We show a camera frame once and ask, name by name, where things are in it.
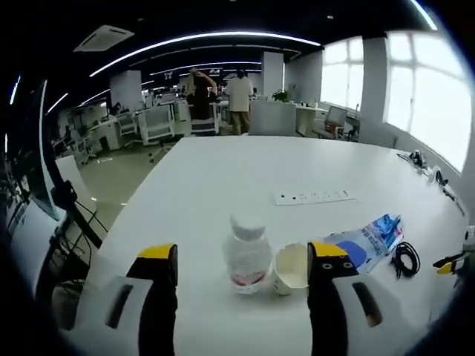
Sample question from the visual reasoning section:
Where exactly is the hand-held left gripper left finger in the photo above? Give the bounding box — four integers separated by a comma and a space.
70, 243, 180, 356

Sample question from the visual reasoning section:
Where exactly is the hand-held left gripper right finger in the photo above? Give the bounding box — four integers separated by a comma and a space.
306, 240, 439, 356

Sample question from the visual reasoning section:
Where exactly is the black cable item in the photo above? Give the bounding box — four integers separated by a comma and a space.
389, 241, 421, 280

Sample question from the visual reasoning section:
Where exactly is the floral paper cup item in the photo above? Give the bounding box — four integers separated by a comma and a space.
273, 242, 310, 297

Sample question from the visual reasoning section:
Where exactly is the bagged blue pad item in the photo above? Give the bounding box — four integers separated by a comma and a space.
321, 225, 395, 276

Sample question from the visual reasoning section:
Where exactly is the clear plastic water bottle item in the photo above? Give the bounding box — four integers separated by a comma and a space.
221, 214, 274, 296

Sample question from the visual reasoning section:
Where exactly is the small tabletop clutter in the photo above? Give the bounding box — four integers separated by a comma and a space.
396, 149, 469, 217

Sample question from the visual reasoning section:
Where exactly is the white tabletop socket strip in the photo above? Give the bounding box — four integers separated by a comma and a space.
272, 188, 359, 207

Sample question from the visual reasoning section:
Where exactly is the white round tabletop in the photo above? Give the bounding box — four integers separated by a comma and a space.
59, 135, 471, 356

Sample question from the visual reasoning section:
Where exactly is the white office chair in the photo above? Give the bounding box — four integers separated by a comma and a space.
140, 108, 176, 145

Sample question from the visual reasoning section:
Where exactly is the grey office chair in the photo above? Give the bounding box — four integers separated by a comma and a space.
324, 105, 349, 139

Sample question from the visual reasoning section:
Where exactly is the white partition cabinet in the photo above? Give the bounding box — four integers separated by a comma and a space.
247, 100, 298, 136

